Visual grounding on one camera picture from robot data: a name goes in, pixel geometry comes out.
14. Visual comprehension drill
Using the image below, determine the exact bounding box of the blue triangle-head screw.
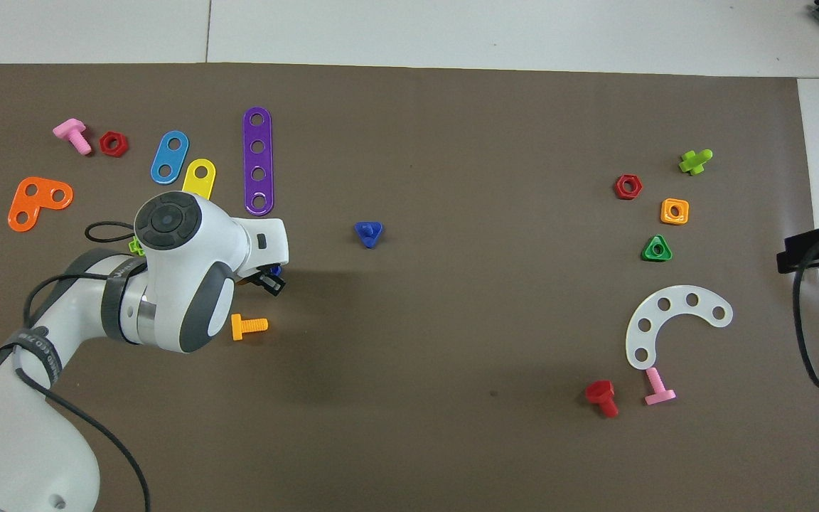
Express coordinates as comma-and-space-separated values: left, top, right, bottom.
354, 221, 385, 250

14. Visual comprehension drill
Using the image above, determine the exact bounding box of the orange plastic screw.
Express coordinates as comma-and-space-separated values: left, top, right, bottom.
230, 313, 269, 342

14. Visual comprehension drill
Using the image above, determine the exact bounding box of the lime cross-head screw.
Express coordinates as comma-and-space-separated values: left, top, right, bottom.
678, 149, 714, 176

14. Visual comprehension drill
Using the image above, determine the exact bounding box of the orange square nut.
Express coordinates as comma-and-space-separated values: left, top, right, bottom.
660, 198, 690, 226

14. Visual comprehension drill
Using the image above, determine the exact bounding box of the green triangle nut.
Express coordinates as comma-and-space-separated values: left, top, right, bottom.
641, 234, 673, 262

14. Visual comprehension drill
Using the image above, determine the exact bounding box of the pink plastic screw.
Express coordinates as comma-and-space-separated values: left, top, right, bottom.
643, 366, 678, 407
53, 118, 92, 156

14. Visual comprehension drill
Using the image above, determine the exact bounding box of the red plastic screw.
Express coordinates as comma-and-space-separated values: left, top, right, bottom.
584, 380, 620, 419

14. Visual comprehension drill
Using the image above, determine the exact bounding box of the yellow three-hole plate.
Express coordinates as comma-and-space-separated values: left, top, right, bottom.
182, 158, 217, 201

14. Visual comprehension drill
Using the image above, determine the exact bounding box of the purple four-hole plate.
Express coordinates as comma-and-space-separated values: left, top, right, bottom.
242, 107, 275, 216

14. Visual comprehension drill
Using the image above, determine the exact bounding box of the white curved five-hole plate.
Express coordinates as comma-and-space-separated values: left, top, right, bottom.
625, 285, 734, 371

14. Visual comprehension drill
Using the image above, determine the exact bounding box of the blue two-hole plate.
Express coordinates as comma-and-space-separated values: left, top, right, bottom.
150, 130, 190, 186

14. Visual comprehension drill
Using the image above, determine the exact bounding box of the brown table mat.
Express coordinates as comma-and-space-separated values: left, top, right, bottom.
0, 63, 819, 512

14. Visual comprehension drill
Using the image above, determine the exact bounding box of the orange heart three-hole plate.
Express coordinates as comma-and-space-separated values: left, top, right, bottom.
8, 177, 74, 233

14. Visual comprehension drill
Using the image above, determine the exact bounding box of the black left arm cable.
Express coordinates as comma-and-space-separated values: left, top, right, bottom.
24, 220, 151, 512

